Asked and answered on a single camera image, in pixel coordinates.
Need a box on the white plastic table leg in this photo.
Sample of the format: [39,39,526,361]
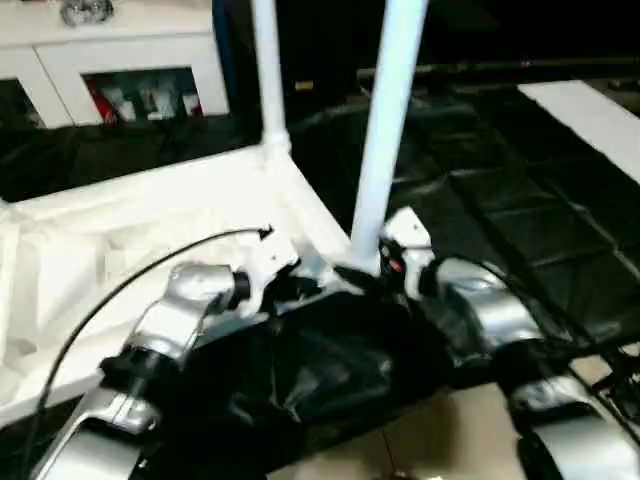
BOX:
[348,0,430,275]
[248,0,295,157]

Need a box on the patterned bowl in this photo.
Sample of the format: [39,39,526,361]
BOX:
[58,0,115,25]

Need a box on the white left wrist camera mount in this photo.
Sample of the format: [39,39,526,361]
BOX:
[238,230,302,317]

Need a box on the black work mat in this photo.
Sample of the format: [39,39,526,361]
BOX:
[0,82,640,451]

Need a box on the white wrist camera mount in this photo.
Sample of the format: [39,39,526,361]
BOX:
[238,230,302,317]
[381,206,435,300]

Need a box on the red packet behind glass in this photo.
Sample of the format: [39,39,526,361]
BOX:
[88,82,119,124]

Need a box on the white glass-door cabinet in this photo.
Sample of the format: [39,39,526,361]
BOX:
[0,12,232,130]

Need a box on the white plastic table top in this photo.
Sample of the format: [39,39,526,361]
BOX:
[0,141,387,412]

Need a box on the long black bar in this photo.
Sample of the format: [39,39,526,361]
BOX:
[356,58,640,77]

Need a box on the flat white sheet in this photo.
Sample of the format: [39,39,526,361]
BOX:
[516,78,640,187]

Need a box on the dark blue upright post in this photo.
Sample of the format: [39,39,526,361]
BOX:
[211,0,237,117]

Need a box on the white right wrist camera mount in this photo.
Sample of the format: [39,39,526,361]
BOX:
[381,206,435,300]

